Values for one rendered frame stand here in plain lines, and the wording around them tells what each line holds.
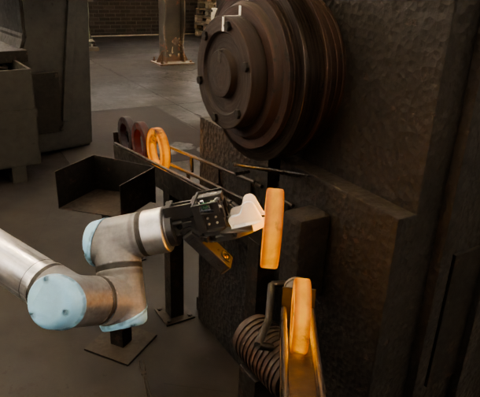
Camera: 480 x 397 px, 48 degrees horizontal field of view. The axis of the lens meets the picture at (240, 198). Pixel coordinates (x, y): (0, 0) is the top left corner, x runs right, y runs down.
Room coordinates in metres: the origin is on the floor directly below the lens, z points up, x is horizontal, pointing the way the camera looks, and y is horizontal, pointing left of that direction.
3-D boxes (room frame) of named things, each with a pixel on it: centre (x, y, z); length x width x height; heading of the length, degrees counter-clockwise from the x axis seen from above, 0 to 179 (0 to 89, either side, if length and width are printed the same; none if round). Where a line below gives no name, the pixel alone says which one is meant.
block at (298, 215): (1.24, -0.18, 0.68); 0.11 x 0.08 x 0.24; 122
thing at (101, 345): (1.70, 0.46, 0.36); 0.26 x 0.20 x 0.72; 67
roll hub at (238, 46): (1.38, 0.04, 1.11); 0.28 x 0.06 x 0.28; 32
